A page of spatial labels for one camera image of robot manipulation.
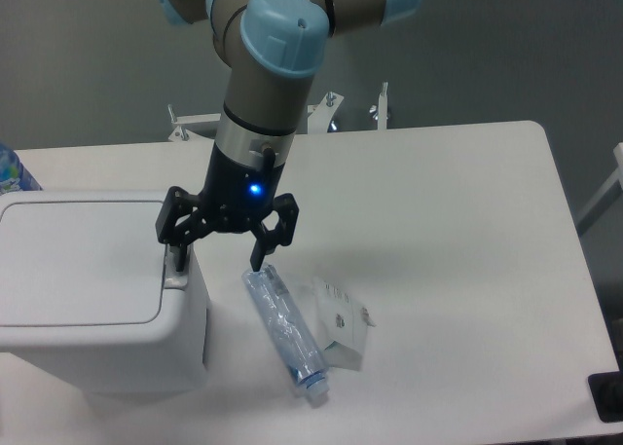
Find white push-button trash can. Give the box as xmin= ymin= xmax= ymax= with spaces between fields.
xmin=1 ymin=191 xmax=210 ymax=393

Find flattened white paper carton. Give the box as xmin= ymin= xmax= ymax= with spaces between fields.
xmin=312 ymin=277 xmax=377 ymax=371

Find black clamp at table edge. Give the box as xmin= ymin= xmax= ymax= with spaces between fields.
xmin=588 ymin=371 xmax=622 ymax=424

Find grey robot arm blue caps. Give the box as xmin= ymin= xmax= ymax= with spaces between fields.
xmin=156 ymin=0 xmax=421 ymax=271

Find crushed clear plastic bottle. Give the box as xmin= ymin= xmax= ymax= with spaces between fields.
xmin=242 ymin=264 xmax=329 ymax=405

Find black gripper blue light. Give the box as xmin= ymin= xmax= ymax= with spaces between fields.
xmin=156 ymin=145 xmax=300 ymax=272

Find blue patterned bottle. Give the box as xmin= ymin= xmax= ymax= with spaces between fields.
xmin=0 ymin=144 xmax=43 ymax=195

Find white metal base frame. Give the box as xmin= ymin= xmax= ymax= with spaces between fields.
xmin=167 ymin=81 xmax=391 ymax=142

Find white frame at right edge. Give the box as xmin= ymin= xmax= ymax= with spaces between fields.
xmin=575 ymin=142 xmax=622 ymax=237

